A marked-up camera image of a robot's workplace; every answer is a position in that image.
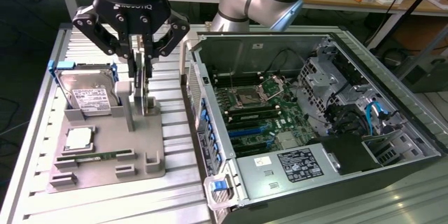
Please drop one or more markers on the graphics card with silver bracket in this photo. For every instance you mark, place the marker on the graphics card with silver bracket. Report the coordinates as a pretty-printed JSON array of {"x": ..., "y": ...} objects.
[{"x": 142, "y": 85}]

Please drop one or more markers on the hard disk in blue carrier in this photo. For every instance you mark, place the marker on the hard disk in blue carrier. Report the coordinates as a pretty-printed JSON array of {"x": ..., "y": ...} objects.
[{"x": 87, "y": 95}]

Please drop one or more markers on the thin metal locking lever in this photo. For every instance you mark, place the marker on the thin metal locking lever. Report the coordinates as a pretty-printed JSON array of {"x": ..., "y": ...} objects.
[{"x": 233, "y": 79}]

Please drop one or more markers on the blue slot retaining clip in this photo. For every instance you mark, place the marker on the blue slot retaining clip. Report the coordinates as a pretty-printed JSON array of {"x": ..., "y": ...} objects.
[
  {"x": 203, "y": 114},
  {"x": 214, "y": 146},
  {"x": 217, "y": 156},
  {"x": 210, "y": 127},
  {"x": 202, "y": 104},
  {"x": 213, "y": 137}
]

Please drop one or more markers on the CPU socket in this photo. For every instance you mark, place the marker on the CPU socket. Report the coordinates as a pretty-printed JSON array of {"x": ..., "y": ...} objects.
[{"x": 247, "y": 98}]

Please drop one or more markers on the socket cover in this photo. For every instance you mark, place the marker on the socket cover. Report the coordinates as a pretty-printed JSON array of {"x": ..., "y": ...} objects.
[{"x": 271, "y": 87}]

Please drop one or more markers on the black RAM stick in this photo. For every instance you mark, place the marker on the black RAM stick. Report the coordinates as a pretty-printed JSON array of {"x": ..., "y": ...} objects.
[{"x": 253, "y": 117}]

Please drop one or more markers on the silver CPU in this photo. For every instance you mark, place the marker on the silver CPU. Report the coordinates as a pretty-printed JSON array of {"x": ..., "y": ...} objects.
[{"x": 81, "y": 138}]

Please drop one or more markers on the blue expansion slot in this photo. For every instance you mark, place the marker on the blue expansion slot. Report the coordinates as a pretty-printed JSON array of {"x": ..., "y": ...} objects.
[{"x": 245, "y": 131}]

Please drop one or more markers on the silver perforated drive cage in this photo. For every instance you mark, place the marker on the silver perforated drive cage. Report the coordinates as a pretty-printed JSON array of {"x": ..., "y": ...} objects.
[{"x": 317, "y": 77}]

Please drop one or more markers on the green motherboard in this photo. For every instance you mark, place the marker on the green motherboard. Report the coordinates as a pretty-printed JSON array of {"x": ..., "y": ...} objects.
[{"x": 287, "y": 119}]

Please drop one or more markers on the green RAM stick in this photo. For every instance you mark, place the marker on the green RAM stick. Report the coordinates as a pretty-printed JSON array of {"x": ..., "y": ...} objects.
[{"x": 95, "y": 156}]

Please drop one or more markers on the grey parts rack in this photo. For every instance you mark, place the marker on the grey parts rack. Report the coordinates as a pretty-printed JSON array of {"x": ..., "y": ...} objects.
[{"x": 105, "y": 166}]

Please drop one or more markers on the long black expansion slot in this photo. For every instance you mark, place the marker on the long black expansion slot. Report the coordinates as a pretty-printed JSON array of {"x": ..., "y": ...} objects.
[{"x": 253, "y": 150}]

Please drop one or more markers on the silver chipset heatsink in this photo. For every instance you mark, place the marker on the silver chipset heatsink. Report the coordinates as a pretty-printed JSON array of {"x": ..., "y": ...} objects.
[{"x": 287, "y": 140}]

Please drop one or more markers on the blue case latch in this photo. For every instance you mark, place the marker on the blue case latch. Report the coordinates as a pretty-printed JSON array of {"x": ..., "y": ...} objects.
[{"x": 219, "y": 186}]

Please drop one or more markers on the silver power supply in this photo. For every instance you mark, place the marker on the silver power supply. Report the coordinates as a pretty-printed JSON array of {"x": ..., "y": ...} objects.
[{"x": 255, "y": 179}]

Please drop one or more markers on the black tripod pole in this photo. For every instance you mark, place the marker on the black tripod pole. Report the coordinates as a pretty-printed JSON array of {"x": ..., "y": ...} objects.
[{"x": 411, "y": 6}]

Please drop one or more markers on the silver disk bay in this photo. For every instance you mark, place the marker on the silver disk bay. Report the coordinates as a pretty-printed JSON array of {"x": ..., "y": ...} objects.
[{"x": 410, "y": 142}]

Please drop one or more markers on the open black PC case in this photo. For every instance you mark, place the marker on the open black PC case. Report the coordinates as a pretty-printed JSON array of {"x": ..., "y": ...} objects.
[{"x": 403, "y": 176}]

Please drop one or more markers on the grey corner bracket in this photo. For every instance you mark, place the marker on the grey corner bracket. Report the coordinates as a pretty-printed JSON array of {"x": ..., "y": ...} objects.
[
  {"x": 194, "y": 41},
  {"x": 219, "y": 200}
]

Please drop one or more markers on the black intrusion switch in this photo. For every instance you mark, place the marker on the black intrusion switch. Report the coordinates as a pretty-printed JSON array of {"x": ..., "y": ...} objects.
[{"x": 206, "y": 80}]

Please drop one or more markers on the black plastic duct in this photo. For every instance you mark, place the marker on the black plastic duct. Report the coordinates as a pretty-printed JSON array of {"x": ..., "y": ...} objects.
[{"x": 350, "y": 155}]

